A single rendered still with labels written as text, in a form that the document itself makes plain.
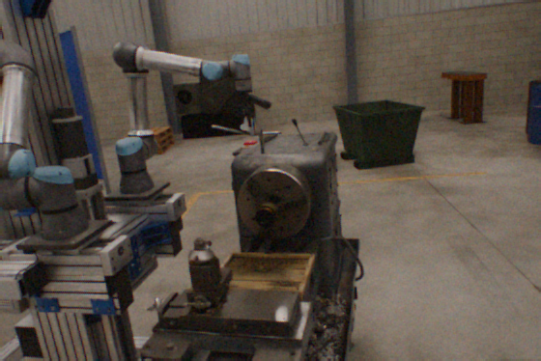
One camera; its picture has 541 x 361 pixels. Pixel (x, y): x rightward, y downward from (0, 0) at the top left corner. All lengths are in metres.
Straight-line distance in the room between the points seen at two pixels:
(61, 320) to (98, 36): 11.19
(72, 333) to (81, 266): 0.53
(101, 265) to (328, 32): 10.53
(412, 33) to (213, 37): 5.07
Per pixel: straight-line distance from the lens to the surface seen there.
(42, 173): 1.58
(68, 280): 1.68
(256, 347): 1.29
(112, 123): 12.88
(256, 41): 11.70
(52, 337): 2.16
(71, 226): 1.60
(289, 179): 1.75
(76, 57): 6.51
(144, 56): 1.91
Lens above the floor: 1.66
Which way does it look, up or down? 16 degrees down
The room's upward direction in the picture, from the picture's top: 6 degrees counter-clockwise
